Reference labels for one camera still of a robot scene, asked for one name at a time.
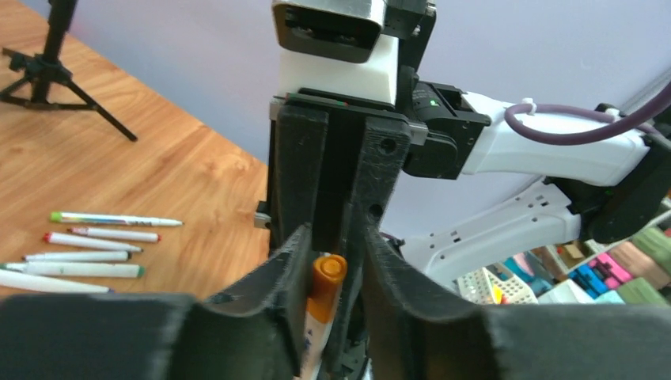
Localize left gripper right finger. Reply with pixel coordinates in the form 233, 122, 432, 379
362, 230, 670, 379

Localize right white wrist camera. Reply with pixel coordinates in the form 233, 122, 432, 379
271, 1, 399, 105

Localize orange capped pen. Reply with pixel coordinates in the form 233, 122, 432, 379
294, 253, 347, 380

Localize black microphone stand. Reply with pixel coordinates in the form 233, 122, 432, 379
1, 0, 138, 142

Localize black capped pen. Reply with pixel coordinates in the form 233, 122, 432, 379
22, 251, 133, 262

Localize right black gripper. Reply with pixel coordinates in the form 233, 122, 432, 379
257, 88, 427, 367

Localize white pen body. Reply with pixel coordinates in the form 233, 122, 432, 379
1, 270, 113, 293

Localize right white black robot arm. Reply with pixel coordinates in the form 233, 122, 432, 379
258, 1, 670, 371

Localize white perforated basket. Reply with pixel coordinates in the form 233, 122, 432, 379
457, 268, 538, 305

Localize green capped white pen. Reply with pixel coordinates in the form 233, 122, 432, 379
49, 211, 184, 226

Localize red capped short pen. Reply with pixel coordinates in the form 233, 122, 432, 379
43, 232, 144, 253

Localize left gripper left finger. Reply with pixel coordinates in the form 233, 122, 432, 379
1, 225, 313, 379

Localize colourful items on shelf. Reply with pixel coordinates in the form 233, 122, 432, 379
504, 207, 670, 305

